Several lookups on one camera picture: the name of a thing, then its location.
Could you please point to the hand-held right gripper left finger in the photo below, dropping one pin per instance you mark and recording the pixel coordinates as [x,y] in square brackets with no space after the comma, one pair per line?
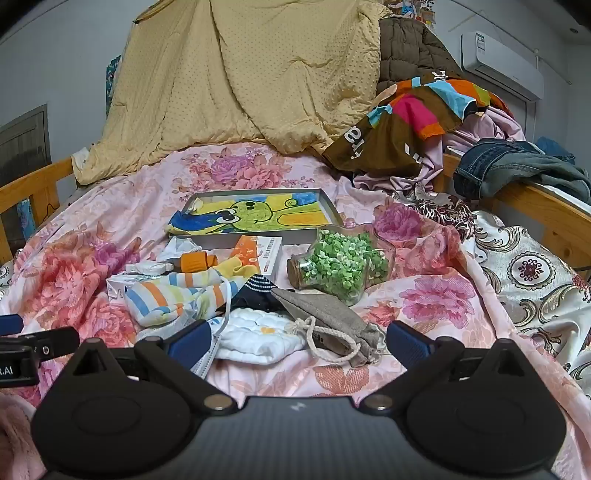
[189,340]

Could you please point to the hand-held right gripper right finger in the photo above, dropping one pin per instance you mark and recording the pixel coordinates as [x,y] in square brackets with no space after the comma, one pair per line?
[408,342]

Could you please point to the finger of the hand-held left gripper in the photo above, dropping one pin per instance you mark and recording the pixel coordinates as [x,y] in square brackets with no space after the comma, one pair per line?
[51,340]
[9,324]

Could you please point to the striped sock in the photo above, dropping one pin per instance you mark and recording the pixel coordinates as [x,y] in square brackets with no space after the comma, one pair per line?
[157,295]

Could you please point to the white quilted bib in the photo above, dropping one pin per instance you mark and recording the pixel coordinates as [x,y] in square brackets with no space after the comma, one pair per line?
[258,337]

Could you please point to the white foam piece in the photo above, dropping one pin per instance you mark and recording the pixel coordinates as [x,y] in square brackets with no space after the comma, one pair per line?
[147,267]

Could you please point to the navy dotted sock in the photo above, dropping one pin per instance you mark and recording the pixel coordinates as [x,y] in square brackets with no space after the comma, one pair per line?
[258,288]

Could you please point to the white cotton cloth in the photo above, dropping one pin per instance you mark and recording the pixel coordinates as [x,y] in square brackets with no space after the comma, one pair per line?
[178,247]

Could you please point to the grey metal tray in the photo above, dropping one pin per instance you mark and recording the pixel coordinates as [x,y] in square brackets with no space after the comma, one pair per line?
[300,236]

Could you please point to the person's left forearm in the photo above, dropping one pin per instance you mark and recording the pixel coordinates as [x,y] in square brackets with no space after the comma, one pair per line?
[14,434]

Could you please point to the white and blue carton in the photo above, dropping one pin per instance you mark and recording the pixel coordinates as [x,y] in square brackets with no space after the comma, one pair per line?
[115,286]

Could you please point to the glass jar of green stars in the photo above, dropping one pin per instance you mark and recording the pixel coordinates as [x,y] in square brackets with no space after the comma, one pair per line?
[341,263]

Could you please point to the white and orange box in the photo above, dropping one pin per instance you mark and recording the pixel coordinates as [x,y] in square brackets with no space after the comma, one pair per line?
[272,254]

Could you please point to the cork stopper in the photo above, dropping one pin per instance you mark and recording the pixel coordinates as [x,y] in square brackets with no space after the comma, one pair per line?
[295,273]

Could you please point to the ornate patterned blanket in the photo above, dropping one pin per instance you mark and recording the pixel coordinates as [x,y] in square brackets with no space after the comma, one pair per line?
[531,277]

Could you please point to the pink floral bedsheet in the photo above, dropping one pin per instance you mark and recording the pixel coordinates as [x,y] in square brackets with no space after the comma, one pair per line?
[115,194]

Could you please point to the white pillow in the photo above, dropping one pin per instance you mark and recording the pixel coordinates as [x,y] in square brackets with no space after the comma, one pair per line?
[81,161]

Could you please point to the grey door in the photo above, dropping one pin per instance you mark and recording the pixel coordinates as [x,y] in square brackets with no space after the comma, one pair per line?
[23,138]

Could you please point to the blue jeans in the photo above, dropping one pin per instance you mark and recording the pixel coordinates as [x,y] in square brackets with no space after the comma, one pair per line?
[498,161]

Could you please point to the brown colourful printed cloth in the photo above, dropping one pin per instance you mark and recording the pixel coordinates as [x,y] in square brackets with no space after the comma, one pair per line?
[383,138]

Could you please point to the yellow dotted quilt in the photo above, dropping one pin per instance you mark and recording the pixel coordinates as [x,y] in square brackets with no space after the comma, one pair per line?
[231,69]

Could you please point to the brown quilted jacket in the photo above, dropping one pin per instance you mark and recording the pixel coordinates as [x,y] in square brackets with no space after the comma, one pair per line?
[406,50]

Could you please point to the white air conditioner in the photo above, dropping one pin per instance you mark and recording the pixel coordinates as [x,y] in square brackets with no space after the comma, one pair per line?
[498,60]

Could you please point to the wooden bed frame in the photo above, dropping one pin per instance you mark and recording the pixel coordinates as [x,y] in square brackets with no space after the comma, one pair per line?
[27,184]

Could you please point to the teal wall hanging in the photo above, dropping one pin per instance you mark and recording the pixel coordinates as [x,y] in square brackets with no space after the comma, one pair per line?
[111,83]

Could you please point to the colourful wall poster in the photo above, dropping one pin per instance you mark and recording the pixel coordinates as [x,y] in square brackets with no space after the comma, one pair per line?
[406,11]

